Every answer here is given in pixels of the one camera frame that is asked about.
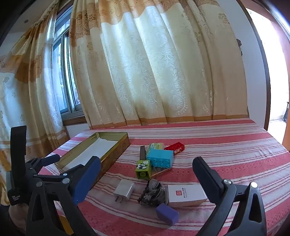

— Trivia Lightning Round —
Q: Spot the white box red label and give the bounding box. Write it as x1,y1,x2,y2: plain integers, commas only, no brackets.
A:
166,184,207,208

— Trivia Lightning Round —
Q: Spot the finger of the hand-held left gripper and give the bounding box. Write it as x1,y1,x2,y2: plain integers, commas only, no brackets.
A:
25,154,61,182

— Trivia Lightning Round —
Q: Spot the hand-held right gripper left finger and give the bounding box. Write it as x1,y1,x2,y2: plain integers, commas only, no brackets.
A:
25,156,102,236

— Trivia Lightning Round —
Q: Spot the dark foil wrapper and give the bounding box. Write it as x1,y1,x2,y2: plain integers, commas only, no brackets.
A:
138,178,168,207

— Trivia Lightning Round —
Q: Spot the purple eraser block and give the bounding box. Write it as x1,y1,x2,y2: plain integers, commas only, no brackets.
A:
156,203,179,226

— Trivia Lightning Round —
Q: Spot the red toy building block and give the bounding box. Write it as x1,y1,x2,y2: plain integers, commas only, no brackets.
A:
163,142,185,155

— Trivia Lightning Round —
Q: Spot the flat pink box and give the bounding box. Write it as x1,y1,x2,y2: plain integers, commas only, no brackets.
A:
150,166,173,177

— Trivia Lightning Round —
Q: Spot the sliding glass window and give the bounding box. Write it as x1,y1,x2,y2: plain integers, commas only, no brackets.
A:
48,7,83,117

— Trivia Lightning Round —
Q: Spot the wooden window sill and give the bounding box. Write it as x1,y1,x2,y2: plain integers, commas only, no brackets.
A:
62,110,88,126

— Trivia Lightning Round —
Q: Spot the brown wooden door frame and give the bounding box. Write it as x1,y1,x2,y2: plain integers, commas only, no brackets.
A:
237,0,290,150

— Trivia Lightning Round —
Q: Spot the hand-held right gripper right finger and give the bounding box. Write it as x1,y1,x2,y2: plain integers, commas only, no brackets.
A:
192,156,268,236

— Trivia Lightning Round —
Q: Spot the cream patterned curtain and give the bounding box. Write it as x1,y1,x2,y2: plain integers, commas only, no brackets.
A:
0,0,76,182
69,0,249,129

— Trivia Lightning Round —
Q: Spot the black folding cart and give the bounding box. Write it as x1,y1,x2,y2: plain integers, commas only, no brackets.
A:
282,100,290,123

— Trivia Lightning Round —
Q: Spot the gold metal tin tray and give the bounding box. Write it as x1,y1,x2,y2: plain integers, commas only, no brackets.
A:
54,132,131,189

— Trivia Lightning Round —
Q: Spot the clear plastic box green label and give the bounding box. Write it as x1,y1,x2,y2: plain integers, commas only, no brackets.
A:
147,143,165,152

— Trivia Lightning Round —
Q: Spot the blue toy building block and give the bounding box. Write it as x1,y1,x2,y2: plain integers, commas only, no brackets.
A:
146,149,175,169

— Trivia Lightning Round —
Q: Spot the green toy building block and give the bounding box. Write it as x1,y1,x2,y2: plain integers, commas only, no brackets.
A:
136,159,152,180

